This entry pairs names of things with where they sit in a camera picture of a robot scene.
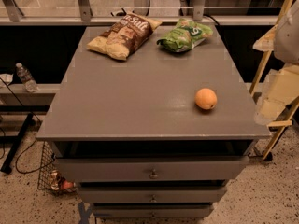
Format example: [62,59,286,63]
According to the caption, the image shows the yellow wooden ladder frame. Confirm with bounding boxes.
[249,0,299,161]

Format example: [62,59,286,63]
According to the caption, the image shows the middle grey drawer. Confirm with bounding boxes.
[78,187,226,203]

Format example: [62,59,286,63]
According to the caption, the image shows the black metal stand leg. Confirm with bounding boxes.
[1,114,33,174]

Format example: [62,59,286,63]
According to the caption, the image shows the orange fruit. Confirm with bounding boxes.
[194,88,218,110]

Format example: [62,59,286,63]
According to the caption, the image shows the brown sea salt chip bag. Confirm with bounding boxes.
[87,13,162,61]

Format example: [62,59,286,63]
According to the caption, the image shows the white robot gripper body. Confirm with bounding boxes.
[274,0,299,64]

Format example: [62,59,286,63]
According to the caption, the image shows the black floor cable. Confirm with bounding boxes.
[0,77,56,175]

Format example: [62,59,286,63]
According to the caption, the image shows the snack packets in basket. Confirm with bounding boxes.
[49,170,75,191]

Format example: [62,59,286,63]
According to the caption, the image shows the black wire basket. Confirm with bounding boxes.
[37,143,77,196]

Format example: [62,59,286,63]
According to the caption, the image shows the clear plastic water bottle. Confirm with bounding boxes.
[16,63,38,93]

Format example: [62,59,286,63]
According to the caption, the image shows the green rice chip bag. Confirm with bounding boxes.
[157,19,213,53]

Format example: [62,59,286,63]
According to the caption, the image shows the top grey drawer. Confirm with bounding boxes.
[55,156,249,182]

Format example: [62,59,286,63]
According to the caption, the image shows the grey drawer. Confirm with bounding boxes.
[78,187,226,203]
[55,156,249,182]
[92,205,213,219]

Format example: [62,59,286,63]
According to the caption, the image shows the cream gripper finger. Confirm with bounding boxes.
[253,25,277,52]
[254,63,299,125]

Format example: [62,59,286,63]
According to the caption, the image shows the bottom grey drawer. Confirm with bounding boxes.
[92,205,213,219]

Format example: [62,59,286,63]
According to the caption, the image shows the grey drawer cabinet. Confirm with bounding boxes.
[37,35,269,207]

